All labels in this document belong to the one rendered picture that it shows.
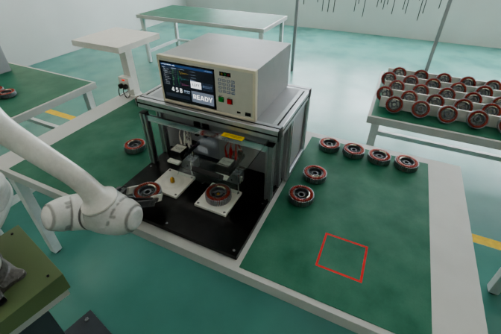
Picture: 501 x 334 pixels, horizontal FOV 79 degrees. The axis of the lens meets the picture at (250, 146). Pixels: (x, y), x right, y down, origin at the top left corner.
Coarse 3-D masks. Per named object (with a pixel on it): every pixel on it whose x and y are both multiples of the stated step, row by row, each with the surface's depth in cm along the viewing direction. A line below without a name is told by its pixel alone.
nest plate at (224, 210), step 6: (204, 192) 133; (240, 192) 133; (204, 198) 130; (234, 198) 130; (198, 204) 127; (204, 204) 127; (228, 204) 127; (210, 210) 125; (216, 210) 124; (222, 210) 124; (228, 210) 124
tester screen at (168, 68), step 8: (168, 64) 121; (168, 72) 123; (176, 72) 121; (184, 72) 120; (192, 72) 118; (200, 72) 116; (208, 72) 115; (168, 80) 125; (176, 80) 123; (184, 80) 121; (192, 80) 120; (200, 80) 118; (208, 80) 116; (168, 88) 127; (184, 88) 124; (192, 88) 122; (168, 96) 130
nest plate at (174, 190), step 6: (168, 174) 143; (174, 174) 143; (156, 180) 139; (162, 180) 139; (168, 180) 139; (174, 180) 139; (180, 180) 139; (186, 180) 139; (192, 180) 140; (162, 186) 136; (168, 186) 136; (174, 186) 136; (180, 186) 136; (186, 186) 136; (168, 192) 133; (174, 192) 133; (180, 192) 133
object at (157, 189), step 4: (140, 184) 126; (144, 184) 126; (148, 184) 126; (152, 184) 126; (156, 184) 126; (136, 188) 124; (140, 188) 124; (144, 188) 126; (148, 188) 127; (152, 188) 126; (156, 188) 124; (160, 188) 125; (136, 192) 122; (140, 192) 124; (144, 192) 123; (148, 192) 125; (152, 192) 125; (156, 192) 122; (160, 192) 123; (136, 196) 120; (140, 196) 120; (144, 196) 120; (148, 196) 120
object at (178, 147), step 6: (186, 144) 143; (192, 144) 143; (174, 150) 135; (180, 150) 135; (186, 150) 137; (174, 156) 136; (180, 156) 134; (168, 162) 136; (174, 162) 135; (180, 162) 135
